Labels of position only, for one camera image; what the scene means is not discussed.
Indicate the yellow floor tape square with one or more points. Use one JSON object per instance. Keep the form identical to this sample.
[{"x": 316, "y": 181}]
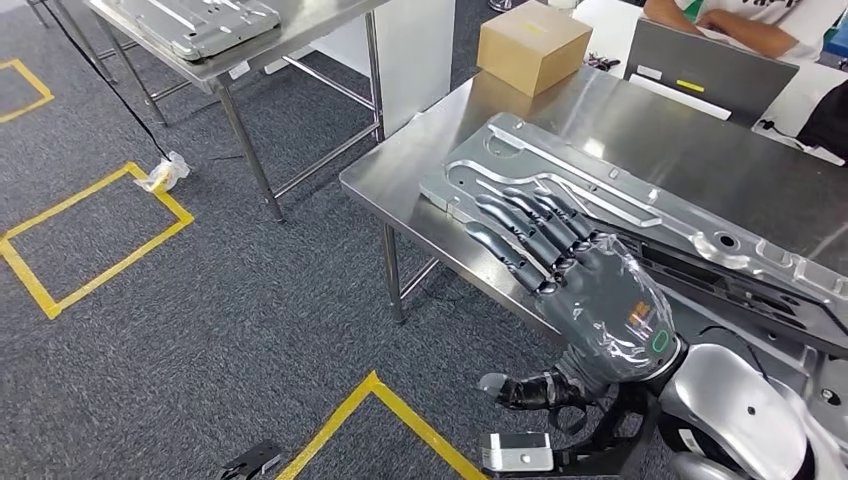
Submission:
[
  {"x": 30, "y": 281},
  {"x": 33, "y": 83}
]

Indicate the crumpled clear plastic wrap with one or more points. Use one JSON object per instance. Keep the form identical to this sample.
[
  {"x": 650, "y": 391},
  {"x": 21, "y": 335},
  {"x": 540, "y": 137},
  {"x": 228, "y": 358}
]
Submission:
[{"x": 164, "y": 172}]

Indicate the white panel cabinet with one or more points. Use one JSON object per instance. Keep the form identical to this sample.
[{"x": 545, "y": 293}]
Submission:
[{"x": 417, "y": 60}]

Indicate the grey laptop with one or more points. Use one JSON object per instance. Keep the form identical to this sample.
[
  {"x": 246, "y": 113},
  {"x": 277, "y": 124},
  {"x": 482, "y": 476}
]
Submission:
[{"x": 715, "y": 73}]

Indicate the grey metal fixture plate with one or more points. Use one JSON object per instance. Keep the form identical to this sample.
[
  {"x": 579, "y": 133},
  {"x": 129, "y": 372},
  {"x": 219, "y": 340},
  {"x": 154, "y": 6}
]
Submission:
[
  {"x": 530, "y": 156},
  {"x": 199, "y": 26}
]

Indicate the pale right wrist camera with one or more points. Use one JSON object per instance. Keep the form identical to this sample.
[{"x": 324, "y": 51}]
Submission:
[{"x": 517, "y": 452}]

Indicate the brown cardboard box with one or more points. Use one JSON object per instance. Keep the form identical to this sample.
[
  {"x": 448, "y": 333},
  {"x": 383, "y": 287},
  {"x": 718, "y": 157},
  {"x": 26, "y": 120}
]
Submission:
[{"x": 530, "y": 46}]

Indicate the black plastic panel part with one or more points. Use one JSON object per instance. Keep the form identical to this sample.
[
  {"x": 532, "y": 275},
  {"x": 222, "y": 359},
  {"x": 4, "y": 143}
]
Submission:
[{"x": 715, "y": 275}]

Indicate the stainless steel workbench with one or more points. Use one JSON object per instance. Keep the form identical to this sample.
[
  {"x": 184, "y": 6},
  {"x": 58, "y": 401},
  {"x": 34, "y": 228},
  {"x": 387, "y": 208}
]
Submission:
[
  {"x": 662, "y": 132},
  {"x": 318, "y": 13}
]

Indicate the white desk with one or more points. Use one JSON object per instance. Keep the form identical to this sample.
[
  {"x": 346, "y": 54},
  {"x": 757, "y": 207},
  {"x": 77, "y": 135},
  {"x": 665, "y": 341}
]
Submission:
[{"x": 609, "y": 33}]

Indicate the person at desk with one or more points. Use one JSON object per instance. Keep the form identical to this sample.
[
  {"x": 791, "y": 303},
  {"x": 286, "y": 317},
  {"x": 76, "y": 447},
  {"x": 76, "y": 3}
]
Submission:
[{"x": 748, "y": 30}]

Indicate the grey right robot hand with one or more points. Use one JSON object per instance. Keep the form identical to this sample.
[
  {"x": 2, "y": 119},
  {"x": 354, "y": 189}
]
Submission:
[{"x": 603, "y": 311}]

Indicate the chrome stanchion post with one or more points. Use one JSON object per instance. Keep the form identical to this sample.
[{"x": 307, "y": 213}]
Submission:
[{"x": 505, "y": 5}]

